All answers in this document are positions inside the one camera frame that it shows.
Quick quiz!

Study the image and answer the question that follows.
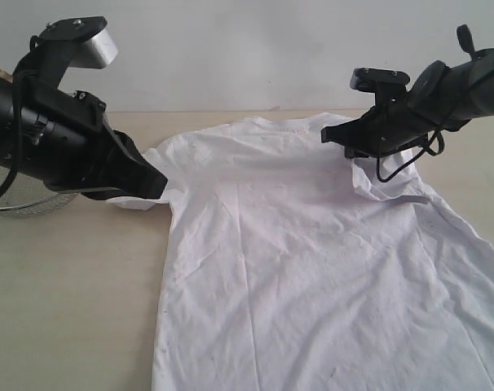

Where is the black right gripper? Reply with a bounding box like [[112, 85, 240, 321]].
[[320, 102, 430, 159]]

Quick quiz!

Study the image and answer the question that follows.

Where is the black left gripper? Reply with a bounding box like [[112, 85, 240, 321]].
[[10, 81, 168, 200]]

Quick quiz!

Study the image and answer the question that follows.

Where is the white t-shirt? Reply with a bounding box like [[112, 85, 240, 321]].
[[108, 113, 494, 391]]

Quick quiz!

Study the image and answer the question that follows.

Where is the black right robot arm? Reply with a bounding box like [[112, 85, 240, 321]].
[[321, 49, 494, 158]]

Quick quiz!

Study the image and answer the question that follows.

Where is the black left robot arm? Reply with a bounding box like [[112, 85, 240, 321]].
[[0, 70, 167, 200]]

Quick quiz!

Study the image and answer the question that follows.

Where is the metal mesh basket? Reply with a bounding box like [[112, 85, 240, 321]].
[[0, 174, 77, 218]]

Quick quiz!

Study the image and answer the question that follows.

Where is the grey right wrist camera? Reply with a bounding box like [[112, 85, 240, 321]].
[[350, 68, 410, 105]]

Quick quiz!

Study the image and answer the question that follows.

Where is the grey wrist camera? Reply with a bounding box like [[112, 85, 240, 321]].
[[14, 15, 121, 89], [350, 68, 410, 105]]

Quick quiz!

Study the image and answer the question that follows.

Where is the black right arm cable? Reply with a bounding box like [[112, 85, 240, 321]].
[[375, 24, 494, 184]]

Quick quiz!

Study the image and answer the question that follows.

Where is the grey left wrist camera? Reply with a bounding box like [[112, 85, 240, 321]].
[[14, 15, 121, 89]]

